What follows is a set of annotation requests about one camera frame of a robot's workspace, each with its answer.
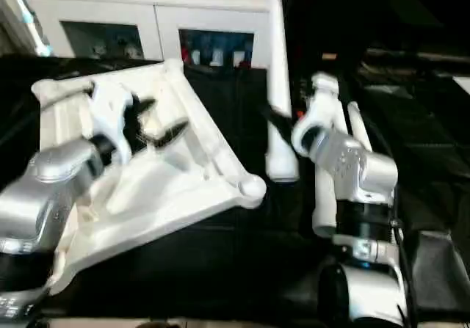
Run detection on white plastic table top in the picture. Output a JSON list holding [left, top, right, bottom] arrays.
[[31, 59, 267, 296]]

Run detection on white glass-door cabinet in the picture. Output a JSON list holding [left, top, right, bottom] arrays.
[[21, 0, 275, 68]]

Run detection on white and turquoise rack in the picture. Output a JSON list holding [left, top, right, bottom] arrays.
[[0, 0, 51, 56]]

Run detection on black metal bar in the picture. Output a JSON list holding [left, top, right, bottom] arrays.
[[366, 48, 470, 65]]

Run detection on black work surface mat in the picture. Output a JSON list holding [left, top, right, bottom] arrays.
[[0, 54, 470, 321]]

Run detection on white flat board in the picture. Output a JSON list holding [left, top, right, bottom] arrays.
[[452, 75, 470, 96]]

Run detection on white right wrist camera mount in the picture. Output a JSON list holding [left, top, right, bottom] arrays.
[[292, 73, 341, 156]]

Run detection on black left wrist camera cable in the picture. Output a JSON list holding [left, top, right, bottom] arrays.
[[36, 81, 96, 112]]

